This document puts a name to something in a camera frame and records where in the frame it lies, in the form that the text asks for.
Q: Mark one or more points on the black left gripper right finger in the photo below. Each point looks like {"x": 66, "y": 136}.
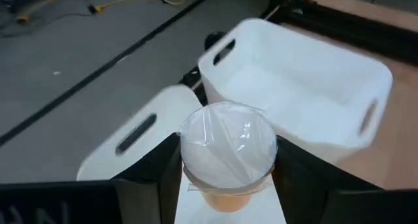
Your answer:
{"x": 313, "y": 191}

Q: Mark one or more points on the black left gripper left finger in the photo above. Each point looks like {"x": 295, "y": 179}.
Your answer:
{"x": 143, "y": 191}

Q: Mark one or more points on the orange pill bottle white cap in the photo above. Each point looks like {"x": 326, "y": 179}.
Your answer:
{"x": 225, "y": 145}

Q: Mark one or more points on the white plastic bin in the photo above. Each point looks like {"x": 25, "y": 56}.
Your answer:
{"x": 294, "y": 87}
{"x": 156, "y": 109}

